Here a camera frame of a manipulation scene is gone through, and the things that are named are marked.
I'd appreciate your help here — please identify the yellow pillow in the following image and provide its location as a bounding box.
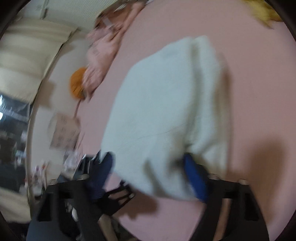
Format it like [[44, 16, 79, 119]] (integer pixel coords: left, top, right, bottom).
[[243, 0, 283, 28]]

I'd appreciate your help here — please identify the pink bed sheet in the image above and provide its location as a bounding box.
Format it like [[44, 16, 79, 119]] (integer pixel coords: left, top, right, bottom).
[[78, 1, 295, 240]]

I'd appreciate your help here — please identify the cream curtain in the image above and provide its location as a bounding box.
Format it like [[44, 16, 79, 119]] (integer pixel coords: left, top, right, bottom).
[[1, 18, 76, 104]]

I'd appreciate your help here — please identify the clear plastic bag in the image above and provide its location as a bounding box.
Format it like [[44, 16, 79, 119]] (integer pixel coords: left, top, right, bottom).
[[63, 150, 83, 172]]

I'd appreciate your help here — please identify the orange round cushion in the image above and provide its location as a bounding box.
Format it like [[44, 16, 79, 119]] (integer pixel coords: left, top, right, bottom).
[[69, 67, 86, 100]]

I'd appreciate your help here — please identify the paper bag with characters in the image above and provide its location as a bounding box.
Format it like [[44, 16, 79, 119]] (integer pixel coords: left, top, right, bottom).
[[48, 113, 80, 150]]

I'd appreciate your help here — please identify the white knitted cardigan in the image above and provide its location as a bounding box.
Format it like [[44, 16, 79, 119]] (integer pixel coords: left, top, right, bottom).
[[101, 36, 229, 200]]

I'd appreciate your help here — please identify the pink quilted blanket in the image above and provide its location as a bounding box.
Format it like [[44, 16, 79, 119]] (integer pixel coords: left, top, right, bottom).
[[82, 1, 144, 94]]

